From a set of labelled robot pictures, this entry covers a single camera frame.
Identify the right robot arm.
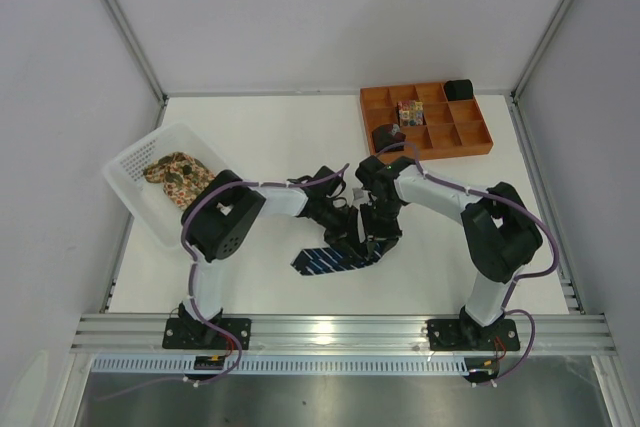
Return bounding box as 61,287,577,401
356,156,542,346

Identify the wooden compartment tray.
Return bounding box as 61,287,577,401
360,81,493,162

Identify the white plastic basket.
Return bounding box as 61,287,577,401
103,122,228,250

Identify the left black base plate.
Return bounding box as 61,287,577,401
162,317,252,350

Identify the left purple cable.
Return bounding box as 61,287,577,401
92,162,350,401

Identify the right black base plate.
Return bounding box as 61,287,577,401
426,318,521,352

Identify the colourful rolled tie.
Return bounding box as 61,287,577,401
396,100,424,127

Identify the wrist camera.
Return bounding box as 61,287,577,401
288,164,349,207
355,156,397,196

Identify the floral patterned tie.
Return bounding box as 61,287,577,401
142,152,216,211

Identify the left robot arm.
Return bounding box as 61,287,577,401
180,166,381,330

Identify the navy striped tie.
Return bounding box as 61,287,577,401
290,247,371,277

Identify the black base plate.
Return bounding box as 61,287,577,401
426,318,521,352
162,317,252,350

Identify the white slotted cable duct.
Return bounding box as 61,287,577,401
91,354,469,376

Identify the black rolled tie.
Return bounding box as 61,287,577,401
443,79,474,101

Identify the aluminium mounting rail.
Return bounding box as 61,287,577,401
71,314,617,356

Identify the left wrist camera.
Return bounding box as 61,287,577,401
288,164,349,207

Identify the dark maroon rolled tie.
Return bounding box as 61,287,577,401
371,124,406,153

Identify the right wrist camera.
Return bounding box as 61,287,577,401
355,156,397,196

